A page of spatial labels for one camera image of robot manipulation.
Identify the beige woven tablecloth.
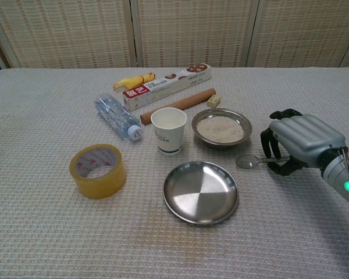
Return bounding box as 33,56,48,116
0,66,349,279

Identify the long baking paper box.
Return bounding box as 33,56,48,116
122,64,212,112

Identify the small beige eraser block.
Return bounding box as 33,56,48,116
206,93,222,108

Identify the empty steel plate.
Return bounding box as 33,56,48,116
162,161,240,226

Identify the white paper cup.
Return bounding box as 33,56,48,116
150,107,187,155

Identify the metal spoon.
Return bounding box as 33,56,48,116
235,154,291,169

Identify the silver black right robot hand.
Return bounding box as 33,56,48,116
260,108,346,177

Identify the steel bowl with grain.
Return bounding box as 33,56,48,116
191,108,253,146

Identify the yellow rubber chicken toy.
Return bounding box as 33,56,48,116
112,73,157,91

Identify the bamboo folding screen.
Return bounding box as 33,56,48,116
0,0,349,70

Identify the yellowish packing tape roll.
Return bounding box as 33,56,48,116
69,143,127,200

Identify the brown wooden rolling pin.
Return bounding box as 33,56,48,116
140,88,216,127

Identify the clear plastic water bottle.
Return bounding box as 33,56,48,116
94,92,143,142

